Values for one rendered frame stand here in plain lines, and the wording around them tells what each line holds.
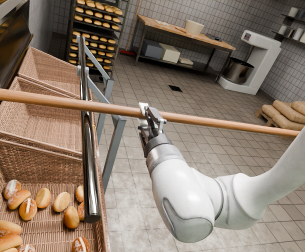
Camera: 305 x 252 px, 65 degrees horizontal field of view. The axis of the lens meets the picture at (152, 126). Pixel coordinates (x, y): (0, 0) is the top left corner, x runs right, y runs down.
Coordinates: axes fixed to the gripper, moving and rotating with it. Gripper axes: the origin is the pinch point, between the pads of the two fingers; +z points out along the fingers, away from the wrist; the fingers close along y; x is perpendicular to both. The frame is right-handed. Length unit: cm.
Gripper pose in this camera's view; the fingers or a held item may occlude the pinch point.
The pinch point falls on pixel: (143, 114)
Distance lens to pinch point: 75.5
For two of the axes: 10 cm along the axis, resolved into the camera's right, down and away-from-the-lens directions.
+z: -2.6, -5.6, 7.9
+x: 9.2, 1.1, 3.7
